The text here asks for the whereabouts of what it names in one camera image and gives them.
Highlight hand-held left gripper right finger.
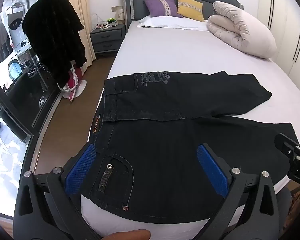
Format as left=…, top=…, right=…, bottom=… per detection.
left=196, top=143, right=287, bottom=240

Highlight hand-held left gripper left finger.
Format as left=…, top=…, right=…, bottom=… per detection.
left=13, top=142, right=103, bottom=240

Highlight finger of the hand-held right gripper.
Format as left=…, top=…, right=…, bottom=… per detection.
left=274, top=132, right=300, bottom=161

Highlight black denim pants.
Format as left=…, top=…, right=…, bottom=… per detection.
left=81, top=70, right=300, bottom=224

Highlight person's left hand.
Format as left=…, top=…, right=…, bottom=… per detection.
left=101, top=229, right=152, bottom=240

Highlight red and white iron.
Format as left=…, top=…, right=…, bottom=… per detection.
left=57, top=64, right=88, bottom=102

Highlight rolled cream duvet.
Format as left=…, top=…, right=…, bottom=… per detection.
left=206, top=1, right=277, bottom=59

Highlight white bed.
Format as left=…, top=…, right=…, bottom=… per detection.
left=81, top=20, right=300, bottom=240

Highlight white wardrobe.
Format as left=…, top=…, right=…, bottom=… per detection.
left=256, top=0, right=300, bottom=78

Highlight grey nightstand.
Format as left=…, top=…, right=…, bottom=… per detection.
left=89, top=26, right=127, bottom=53

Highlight black hanging garment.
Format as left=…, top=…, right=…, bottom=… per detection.
left=22, top=0, right=88, bottom=87

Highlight white pillow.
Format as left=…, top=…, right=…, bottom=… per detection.
left=136, top=15, right=210, bottom=32

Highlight yellow cushion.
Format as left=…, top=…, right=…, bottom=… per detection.
left=176, top=0, right=205, bottom=22

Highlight white washing machine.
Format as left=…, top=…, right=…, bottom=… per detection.
left=2, top=0, right=30, bottom=52

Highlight purple cushion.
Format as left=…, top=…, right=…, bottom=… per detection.
left=144, top=0, right=184, bottom=18

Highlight black sliding door frame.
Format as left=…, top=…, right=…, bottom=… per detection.
left=0, top=0, right=63, bottom=143

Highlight white wire basket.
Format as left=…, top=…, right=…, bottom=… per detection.
left=91, top=14, right=125, bottom=30

